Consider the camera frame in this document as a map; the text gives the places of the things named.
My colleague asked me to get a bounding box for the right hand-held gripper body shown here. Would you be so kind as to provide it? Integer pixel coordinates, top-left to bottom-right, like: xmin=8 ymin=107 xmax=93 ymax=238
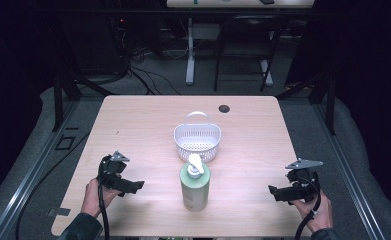
xmin=284 ymin=158 xmax=324 ymax=203

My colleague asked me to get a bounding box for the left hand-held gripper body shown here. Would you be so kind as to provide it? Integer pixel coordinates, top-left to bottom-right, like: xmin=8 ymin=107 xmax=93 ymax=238
xmin=97 ymin=150 xmax=131 ymax=193

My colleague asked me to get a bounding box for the green pump soap bottle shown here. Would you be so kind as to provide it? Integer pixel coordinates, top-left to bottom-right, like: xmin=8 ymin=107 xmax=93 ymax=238
xmin=179 ymin=153 xmax=212 ymax=212

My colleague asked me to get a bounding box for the white plastic basket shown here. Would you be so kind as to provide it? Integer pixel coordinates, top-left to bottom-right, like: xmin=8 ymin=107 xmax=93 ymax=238
xmin=173 ymin=111 xmax=222 ymax=164

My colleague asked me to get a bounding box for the person's right hand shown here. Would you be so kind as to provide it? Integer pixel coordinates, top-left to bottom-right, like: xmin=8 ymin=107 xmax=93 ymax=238
xmin=289 ymin=190 xmax=334 ymax=234

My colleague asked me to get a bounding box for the person's left hand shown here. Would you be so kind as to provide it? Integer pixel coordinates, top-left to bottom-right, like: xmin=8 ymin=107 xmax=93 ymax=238
xmin=80 ymin=177 xmax=121 ymax=219

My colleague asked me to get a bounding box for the grey tape strip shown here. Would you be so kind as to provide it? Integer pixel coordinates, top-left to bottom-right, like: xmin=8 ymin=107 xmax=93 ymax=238
xmin=47 ymin=207 xmax=72 ymax=217

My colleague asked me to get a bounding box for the white background desk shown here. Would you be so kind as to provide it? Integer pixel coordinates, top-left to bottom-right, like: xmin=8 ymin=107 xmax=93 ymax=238
xmin=166 ymin=0 xmax=316 ymax=86

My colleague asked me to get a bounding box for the black chair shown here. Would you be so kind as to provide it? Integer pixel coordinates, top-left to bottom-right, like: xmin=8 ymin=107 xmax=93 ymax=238
xmin=213 ymin=14 xmax=285 ymax=93

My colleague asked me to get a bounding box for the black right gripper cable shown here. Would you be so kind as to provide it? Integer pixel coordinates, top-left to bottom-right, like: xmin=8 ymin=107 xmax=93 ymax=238
xmin=294 ymin=176 xmax=323 ymax=240

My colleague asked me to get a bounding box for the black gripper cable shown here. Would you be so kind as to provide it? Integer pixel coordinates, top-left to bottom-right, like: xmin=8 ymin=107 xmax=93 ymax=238
xmin=97 ymin=155 xmax=111 ymax=240
xmin=294 ymin=176 xmax=323 ymax=240

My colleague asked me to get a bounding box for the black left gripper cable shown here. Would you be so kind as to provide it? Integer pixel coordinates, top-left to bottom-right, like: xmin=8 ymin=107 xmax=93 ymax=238
xmin=97 ymin=155 xmax=111 ymax=240

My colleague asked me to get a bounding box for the aluminium floor rail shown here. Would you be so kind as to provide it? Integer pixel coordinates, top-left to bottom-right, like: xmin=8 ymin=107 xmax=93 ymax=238
xmin=311 ymin=99 xmax=388 ymax=240
xmin=0 ymin=99 xmax=81 ymax=240

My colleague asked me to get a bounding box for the black floor cable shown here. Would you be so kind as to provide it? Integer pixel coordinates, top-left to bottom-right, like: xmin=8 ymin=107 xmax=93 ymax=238
xmin=14 ymin=131 xmax=91 ymax=240

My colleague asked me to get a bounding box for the black metal frame stand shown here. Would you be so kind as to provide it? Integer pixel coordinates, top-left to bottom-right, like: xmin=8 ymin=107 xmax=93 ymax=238
xmin=276 ymin=70 xmax=337 ymax=136
xmin=51 ymin=70 xmax=118 ymax=133

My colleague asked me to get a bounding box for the bundle of black cables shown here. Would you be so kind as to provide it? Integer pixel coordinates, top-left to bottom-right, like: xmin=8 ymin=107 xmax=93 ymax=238
xmin=108 ymin=16 xmax=185 ymax=96

